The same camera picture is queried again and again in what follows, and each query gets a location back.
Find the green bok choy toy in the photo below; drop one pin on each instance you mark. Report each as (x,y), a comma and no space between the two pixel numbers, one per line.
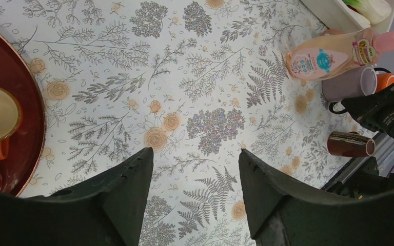
(374,10)

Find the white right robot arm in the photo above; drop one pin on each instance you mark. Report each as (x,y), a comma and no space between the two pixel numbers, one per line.
(374,112)

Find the mauve mug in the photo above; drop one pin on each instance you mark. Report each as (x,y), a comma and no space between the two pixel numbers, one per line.
(346,92)

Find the pink-capped bottle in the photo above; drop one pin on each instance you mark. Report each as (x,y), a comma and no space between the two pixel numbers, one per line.
(328,56)

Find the white vegetable bin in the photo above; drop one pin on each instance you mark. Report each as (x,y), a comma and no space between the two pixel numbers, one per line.
(336,15)

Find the red round tray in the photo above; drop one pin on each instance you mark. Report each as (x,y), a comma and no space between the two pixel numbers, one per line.
(26,144)

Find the floral tablecloth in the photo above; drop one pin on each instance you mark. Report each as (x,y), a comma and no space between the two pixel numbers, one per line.
(197,81)

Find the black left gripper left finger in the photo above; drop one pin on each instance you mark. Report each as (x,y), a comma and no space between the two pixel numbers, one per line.
(106,209)

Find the large orange mug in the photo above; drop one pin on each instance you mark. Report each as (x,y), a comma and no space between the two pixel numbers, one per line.
(384,78)

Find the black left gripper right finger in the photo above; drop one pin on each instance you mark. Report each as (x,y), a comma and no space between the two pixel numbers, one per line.
(282,210)

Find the brown mug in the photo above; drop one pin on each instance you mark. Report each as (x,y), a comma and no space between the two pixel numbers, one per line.
(350,144)

